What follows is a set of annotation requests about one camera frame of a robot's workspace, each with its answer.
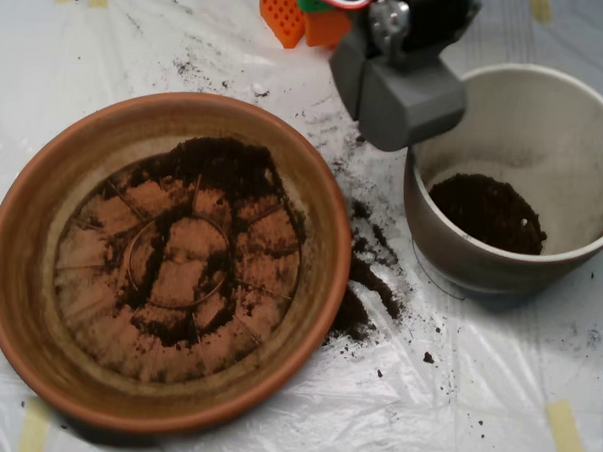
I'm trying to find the spilled dark soil patch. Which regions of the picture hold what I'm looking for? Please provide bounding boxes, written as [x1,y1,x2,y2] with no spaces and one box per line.
[320,199,419,350]

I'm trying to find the white ceramic pot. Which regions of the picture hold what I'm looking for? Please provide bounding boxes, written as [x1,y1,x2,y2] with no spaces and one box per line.
[398,58,603,300]

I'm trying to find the dark soil pile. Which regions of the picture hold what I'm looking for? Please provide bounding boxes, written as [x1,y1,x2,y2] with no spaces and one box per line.
[70,130,311,355]

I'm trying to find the dark soil heap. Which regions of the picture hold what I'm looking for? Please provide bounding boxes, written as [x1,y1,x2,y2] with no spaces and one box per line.
[425,171,551,257]

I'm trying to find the terracotta plant saucer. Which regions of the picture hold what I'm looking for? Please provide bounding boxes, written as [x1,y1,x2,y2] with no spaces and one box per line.
[0,83,359,444]

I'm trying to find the clear plastic cover sheet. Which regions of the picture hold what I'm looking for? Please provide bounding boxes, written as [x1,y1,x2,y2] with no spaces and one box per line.
[0,0,603,452]

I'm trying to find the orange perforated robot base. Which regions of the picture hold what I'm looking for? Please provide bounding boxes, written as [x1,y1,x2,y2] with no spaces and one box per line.
[257,0,353,52]

